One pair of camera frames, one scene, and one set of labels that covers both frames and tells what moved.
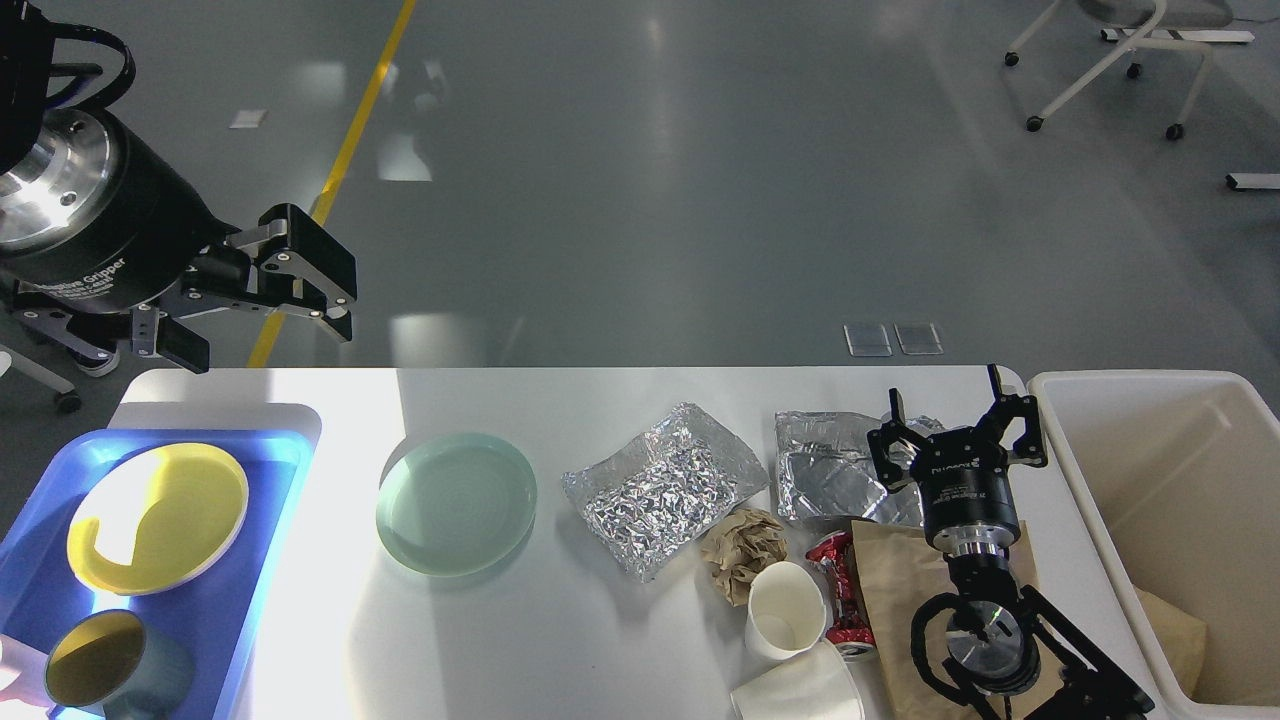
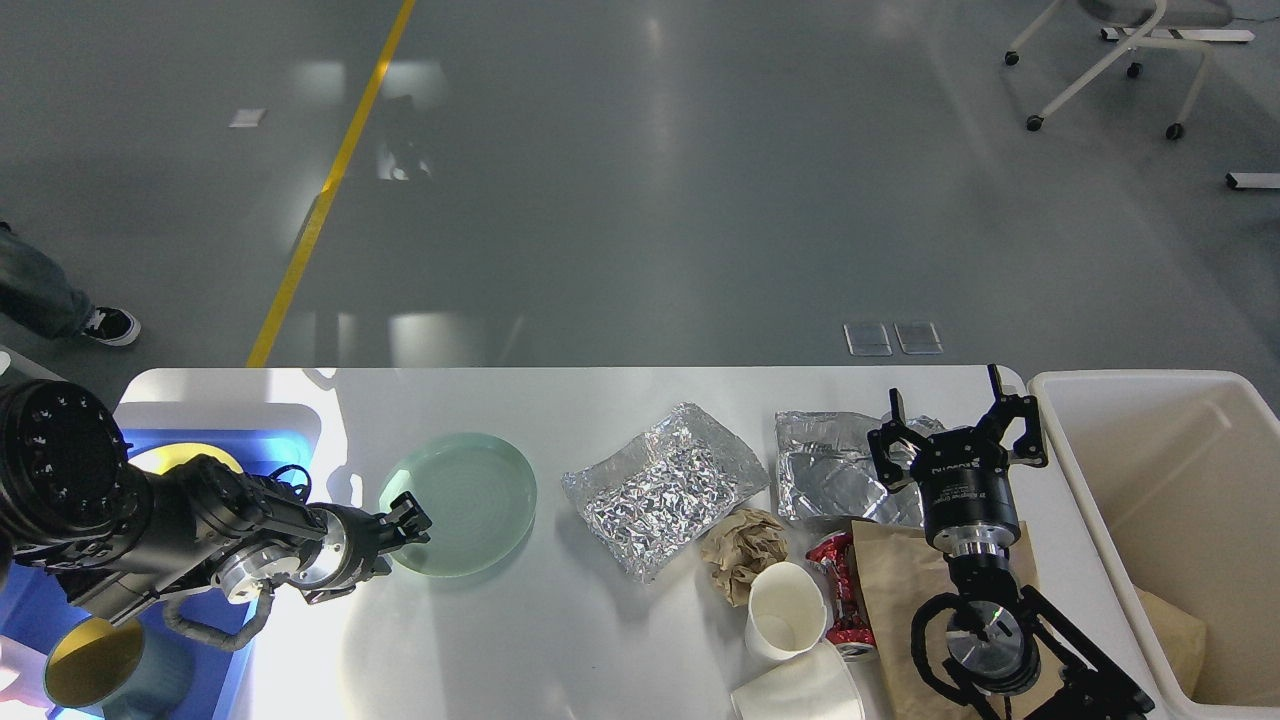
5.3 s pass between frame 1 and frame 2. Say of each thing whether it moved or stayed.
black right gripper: stayed
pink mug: stayed
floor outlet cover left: stayed
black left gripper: moved
